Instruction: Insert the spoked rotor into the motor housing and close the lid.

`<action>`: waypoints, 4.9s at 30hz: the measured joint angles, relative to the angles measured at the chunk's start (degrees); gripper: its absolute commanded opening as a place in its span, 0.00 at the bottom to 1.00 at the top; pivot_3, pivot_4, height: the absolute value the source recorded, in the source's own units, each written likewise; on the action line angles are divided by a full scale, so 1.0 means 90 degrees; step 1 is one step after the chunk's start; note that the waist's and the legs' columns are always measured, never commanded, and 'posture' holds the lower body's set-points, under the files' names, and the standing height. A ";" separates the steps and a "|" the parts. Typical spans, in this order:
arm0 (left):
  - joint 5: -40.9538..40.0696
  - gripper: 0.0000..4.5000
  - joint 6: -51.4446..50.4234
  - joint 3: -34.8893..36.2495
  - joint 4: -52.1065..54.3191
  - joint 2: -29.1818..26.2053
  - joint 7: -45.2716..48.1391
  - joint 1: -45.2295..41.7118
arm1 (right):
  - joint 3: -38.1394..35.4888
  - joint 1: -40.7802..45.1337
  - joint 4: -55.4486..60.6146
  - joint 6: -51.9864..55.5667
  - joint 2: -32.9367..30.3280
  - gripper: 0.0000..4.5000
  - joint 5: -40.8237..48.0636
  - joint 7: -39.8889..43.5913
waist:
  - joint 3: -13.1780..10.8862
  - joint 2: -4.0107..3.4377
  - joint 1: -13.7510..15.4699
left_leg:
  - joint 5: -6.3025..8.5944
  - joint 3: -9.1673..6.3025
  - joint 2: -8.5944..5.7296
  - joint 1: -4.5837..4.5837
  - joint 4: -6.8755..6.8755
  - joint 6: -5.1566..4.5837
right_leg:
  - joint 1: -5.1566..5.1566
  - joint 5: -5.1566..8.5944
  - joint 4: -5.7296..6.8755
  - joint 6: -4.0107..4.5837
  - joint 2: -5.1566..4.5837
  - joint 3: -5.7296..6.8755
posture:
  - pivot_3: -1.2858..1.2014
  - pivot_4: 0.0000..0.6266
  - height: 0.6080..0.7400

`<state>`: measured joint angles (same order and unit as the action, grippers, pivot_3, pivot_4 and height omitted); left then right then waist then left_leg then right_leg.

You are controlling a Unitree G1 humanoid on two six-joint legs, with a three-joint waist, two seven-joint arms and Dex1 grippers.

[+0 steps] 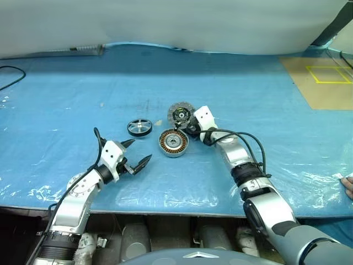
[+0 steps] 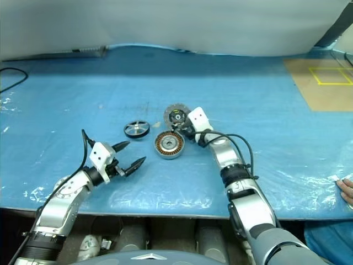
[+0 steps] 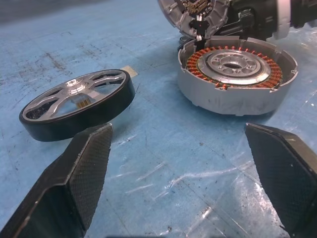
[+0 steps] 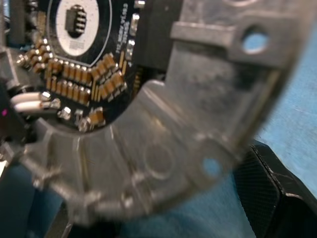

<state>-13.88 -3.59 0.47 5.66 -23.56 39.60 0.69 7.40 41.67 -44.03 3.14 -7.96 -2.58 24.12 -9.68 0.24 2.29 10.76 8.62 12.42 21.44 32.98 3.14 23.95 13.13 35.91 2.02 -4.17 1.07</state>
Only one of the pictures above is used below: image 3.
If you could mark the blue table cover sheet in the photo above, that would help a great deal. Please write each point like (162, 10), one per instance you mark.
(158, 148)

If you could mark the small pale tape piece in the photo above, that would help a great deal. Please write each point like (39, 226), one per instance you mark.
(130, 71)

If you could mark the round hinged housing lid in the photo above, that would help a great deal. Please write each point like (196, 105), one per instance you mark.
(173, 15)

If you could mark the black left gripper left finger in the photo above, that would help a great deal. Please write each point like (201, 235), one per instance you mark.
(74, 178)

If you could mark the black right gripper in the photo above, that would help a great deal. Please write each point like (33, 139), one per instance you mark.
(257, 22)

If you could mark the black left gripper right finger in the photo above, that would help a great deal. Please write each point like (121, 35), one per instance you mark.
(287, 178)

